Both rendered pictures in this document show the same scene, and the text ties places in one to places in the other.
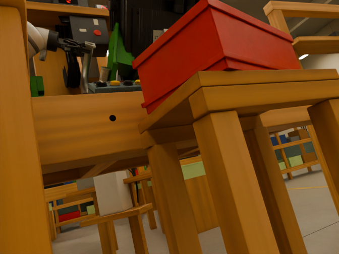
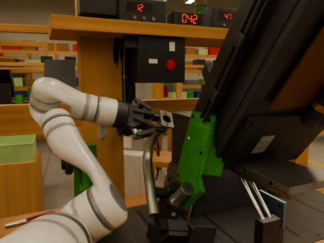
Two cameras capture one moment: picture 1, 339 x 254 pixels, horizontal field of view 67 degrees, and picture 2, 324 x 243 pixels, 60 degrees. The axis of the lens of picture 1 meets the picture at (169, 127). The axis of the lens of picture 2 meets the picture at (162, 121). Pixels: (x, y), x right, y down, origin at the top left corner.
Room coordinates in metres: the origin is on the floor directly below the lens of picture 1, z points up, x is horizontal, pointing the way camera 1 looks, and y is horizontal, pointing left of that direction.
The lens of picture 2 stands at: (0.13, 0.16, 1.37)
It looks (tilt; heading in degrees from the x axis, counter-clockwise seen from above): 9 degrees down; 6
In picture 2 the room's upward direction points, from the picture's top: straight up
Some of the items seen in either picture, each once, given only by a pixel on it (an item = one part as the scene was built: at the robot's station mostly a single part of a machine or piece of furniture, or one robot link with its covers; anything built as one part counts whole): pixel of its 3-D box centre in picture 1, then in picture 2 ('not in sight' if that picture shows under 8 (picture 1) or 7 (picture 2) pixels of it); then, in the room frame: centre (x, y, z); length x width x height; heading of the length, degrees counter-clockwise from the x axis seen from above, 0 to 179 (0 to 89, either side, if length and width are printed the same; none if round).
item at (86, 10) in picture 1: (104, 27); (177, 36); (1.23, 0.21, 1.52); 0.90 x 0.25 x 0.04; 119
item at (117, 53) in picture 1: (119, 54); (204, 148); (0.91, 0.12, 1.17); 0.13 x 0.12 x 0.20; 119
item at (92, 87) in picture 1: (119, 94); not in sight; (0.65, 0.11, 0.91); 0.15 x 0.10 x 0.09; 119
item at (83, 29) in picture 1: (88, 37); (155, 60); (1.13, 0.28, 1.42); 0.17 x 0.12 x 0.15; 119
